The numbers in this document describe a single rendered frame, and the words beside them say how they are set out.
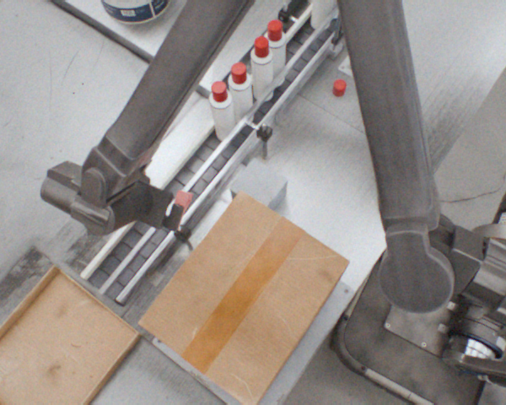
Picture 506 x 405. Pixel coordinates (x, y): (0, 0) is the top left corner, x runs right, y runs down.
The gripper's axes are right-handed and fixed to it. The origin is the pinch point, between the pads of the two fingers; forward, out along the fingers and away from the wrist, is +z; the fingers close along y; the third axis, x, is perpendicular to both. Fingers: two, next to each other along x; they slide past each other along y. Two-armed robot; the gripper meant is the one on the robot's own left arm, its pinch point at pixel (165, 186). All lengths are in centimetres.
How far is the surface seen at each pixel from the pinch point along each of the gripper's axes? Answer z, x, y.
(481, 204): 145, 10, -73
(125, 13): 47, -19, 46
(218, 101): 25.4, -12.2, 5.1
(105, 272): 12.5, 31.2, 13.4
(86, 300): 11.2, 39.6, 15.6
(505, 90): 181, -34, -65
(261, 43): 32.8, -26.1, 2.5
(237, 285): -1.1, 10.3, -18.6
